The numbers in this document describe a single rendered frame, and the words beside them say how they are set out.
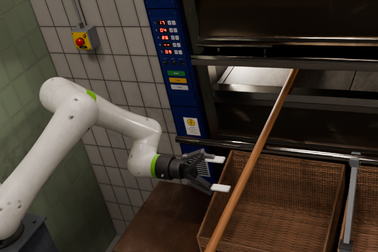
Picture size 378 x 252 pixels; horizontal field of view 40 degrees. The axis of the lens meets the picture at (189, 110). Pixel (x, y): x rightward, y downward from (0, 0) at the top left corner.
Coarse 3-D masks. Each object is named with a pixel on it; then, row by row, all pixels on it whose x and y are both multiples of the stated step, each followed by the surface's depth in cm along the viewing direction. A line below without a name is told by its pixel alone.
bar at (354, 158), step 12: (192, 144) 213; (204, 144) 210; (216, 144) 207; (228, 144) 205; (240, 144) 203; (252, 144) 201; (312, 156) 191; (324, 156) 188; (336, 156) 186; (348, 156) 185; (360, 156) 183; (372, 156) 182; (348, 204) 183; (348, 216) 182; (348, 228) 181; (348, 240) 180
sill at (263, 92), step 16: (224, 96) 240; (240, 96) 236; (256, 96) 233; (272, 96) 229; (288, 96) 226; (304, 96) 222; (320, 96) 219; (336, 96) 217; (352, 96) 214; (368, 96) 212
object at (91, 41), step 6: (72, 30) 247; (78, 30) 245; (84, 30) 244; (90, 30) 245; (72, 36) 248; (78, 36) 246; (90, 36) 245; (96, 36) 250; (84, 42) 247; (90, 42) 246; (96, 42) 250; (78, 48) 251; (84, 48) 249; (90, 48) 248
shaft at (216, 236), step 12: (288, 84) 226; (276, 108) 213; (264, 132) 200; (252, 156) 189; (252, 168) 186; (240, 180) 180; (240, 192) 176; (228, 204) 171; (228, 216) 167; (216, 228) 163; (216, 240) 159
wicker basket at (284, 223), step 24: (240, 168) 254; (264, 168) 248; (312, 168) 237; (336, 168) 232; (216, 192) 240; (288, 192) 247; (336, 192) 221; (216, 216) 243; (240, 216) 252; (264, 216) 249; (288, 216) 246; (312, 216) 243; (336, 216) 221; (240, 240) 239; (264, 240) 236; (288, 240) 234; (312, 240) 231; (336, 240) 226
